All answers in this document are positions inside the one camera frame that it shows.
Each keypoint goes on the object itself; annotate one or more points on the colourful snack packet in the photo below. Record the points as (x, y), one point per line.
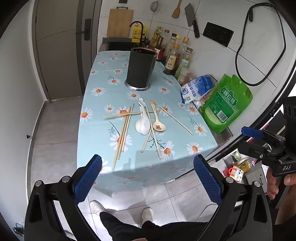
(203, 99)

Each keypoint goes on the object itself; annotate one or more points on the row of condiment bottles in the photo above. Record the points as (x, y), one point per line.
(172, 61)

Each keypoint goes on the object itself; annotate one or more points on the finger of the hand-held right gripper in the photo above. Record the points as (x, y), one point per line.
(254, 148)
(251, 132)

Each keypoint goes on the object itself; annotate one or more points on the person's left white shoe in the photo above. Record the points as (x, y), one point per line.
(97, 206)

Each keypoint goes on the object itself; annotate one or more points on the person's white shoe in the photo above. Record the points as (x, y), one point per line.
(97, 206)
(147, 214)

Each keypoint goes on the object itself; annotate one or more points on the black wall socket panel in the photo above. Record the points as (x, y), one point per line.
(217, 33)

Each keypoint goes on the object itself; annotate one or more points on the blue daisy print tablecloth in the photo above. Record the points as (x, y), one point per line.
(104, 97)

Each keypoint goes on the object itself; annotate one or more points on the black utensil holder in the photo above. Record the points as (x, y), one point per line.
(140, 67)

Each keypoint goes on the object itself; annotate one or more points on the small red plastic object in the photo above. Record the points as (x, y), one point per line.
(230, 172)

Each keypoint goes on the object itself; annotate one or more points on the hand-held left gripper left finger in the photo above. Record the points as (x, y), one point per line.
(89, 178)

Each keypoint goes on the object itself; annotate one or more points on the person's right forearm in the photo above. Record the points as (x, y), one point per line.
(286, 208)

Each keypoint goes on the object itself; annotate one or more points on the person's right white shoe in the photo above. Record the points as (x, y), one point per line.
(147, 214)

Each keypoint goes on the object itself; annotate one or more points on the metal mesh strainer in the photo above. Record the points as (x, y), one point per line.
(154, 5)

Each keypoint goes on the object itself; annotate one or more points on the grey door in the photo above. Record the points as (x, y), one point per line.
(60, 58)

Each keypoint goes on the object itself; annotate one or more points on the grey storage box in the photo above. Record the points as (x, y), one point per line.
(254, 176)

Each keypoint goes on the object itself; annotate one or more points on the person's dark trousers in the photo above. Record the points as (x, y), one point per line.
(129, 228)

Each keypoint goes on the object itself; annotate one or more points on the wooden cutting board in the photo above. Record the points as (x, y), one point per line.
(120, 22)

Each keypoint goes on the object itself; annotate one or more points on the small black clip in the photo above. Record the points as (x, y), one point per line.
(17, 229)

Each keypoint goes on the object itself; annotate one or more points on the white blue salt bag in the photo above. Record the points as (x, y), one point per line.
(196, 90)

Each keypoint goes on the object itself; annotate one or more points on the wooden spatula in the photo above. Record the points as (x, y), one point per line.
(176, 11)

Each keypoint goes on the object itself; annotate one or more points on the brown spice jar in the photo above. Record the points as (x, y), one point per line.
(193, 78)

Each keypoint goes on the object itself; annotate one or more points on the person's right hand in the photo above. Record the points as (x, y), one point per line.
(272, 188)

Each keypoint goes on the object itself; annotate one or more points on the black wall switch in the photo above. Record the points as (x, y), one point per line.
(122, 1)

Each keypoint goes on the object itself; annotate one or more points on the wooden spoon with bear print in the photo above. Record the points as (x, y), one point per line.
(159, 127)

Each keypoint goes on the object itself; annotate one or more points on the white lidded spice jar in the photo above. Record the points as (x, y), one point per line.
(184, 75)

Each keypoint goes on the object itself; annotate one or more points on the dark kitchen sink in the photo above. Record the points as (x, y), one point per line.
(118, 45)

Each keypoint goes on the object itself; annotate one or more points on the colourful printed box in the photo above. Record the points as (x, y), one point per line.
(238, 173)

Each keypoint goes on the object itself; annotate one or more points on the pile of wooden chopsticks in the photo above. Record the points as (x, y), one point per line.
(126, 124)

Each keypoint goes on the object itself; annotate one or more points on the dark curved faucet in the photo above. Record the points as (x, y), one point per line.
(138, 25)

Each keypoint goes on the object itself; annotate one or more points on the green sugar bag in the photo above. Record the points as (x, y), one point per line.
(222, 104)

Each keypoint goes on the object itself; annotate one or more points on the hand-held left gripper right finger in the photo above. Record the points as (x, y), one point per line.
(208, 180)

